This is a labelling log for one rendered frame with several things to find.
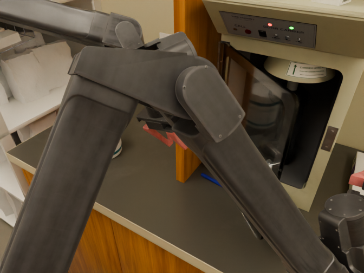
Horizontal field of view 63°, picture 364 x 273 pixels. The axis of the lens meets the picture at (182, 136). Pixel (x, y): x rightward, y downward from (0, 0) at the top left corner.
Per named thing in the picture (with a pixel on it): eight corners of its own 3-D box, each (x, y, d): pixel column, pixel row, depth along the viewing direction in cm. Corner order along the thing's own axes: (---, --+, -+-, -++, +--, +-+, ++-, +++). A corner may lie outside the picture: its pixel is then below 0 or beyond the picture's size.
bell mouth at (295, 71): (275, 51, 87) (278, 32, 83) (340, 64, 79) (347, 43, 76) (253, 72, 74) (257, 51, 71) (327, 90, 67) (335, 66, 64)
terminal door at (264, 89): (213, 163, 96) (223, 40, 72) (262, 242, 72) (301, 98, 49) (211, 164, 96) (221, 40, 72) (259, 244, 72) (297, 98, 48)
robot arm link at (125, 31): (119, 45, 60) (111, 26, 51) (170, 21, 61) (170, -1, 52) (145, 97, 59) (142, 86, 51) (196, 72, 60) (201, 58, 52)
